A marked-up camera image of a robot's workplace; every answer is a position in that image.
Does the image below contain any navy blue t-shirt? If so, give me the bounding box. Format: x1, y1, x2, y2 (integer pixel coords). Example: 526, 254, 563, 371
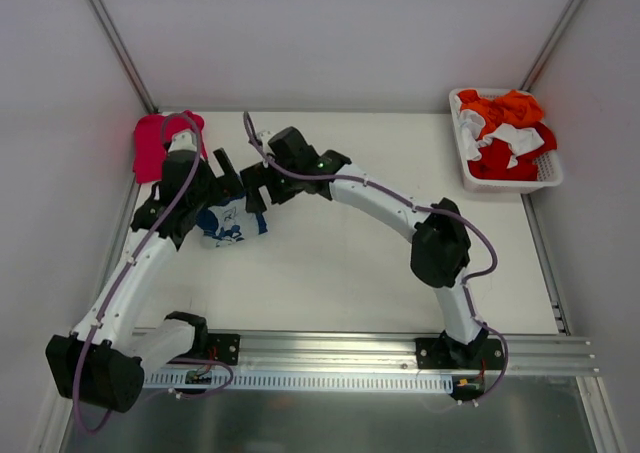
196, 195, 268, 249

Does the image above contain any pink t-shirt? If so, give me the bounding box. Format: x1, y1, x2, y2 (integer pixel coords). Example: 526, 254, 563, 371
133, 114, 190, 185

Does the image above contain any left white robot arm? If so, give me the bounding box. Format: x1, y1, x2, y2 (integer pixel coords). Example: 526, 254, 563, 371
45, 149, 243, 413

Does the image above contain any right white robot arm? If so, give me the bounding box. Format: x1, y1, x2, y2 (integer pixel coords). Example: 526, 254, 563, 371
241, 117, 489, 369

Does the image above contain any red t-shirt in basket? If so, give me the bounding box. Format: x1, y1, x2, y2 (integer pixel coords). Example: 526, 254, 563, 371
468, 122, 557, 182

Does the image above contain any white t-shirt in basket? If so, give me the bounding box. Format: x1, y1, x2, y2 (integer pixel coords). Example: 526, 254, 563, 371
460, 110, 544, 169

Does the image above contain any orange t-shirt in basket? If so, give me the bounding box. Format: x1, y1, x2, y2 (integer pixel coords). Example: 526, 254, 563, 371
457, 89, 544, 139

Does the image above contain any white plastic basket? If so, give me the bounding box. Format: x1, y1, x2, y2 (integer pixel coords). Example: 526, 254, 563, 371
448, 88, 564, 195

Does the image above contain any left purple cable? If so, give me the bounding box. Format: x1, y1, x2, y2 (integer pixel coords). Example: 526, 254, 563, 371
71, 112, 236, 434

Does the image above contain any purple cable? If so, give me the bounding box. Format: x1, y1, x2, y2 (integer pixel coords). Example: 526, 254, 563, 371
242, 111, 509, 408
71, 112, 236, 434

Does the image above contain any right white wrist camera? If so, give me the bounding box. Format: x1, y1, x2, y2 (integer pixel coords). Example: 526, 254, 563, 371
256, 130, 273, 148

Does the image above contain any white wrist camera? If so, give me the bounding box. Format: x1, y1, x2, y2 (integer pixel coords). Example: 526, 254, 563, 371
256, 130, 273, 148
165, 130, 199, 154

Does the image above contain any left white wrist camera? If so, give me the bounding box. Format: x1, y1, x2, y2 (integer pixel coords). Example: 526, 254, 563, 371
165, 130, 199, 154

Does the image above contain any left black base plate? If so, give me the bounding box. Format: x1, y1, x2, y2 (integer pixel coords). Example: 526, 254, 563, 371
186, 333, 241, 366

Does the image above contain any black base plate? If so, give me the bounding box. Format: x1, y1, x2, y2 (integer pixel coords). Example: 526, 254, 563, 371
186, 333, 241, 366
414, 337, 505, 371

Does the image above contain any left aluminium corner post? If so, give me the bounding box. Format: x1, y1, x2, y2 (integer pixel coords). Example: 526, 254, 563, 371
86, 0, 158, 114

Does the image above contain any aluminium corner post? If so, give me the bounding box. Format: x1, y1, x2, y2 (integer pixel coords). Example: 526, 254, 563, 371
86, 0, 158, 114
520, 0, 587, 92

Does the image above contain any white slotted cable duct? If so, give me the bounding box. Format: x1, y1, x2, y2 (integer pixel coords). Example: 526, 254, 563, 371
143, 368, 453, 394

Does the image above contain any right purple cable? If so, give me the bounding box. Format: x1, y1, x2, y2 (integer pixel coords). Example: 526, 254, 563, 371
242, 111, 509, 408

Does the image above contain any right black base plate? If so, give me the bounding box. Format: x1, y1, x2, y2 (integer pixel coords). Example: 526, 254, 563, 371
414, 337, 505, 371

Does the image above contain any right aluminium corner post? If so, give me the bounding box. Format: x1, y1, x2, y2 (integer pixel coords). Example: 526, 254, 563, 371
520, 0, 587, 92

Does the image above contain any aluminium mounting rail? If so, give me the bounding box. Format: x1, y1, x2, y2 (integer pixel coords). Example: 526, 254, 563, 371
59, 325, 600, 376

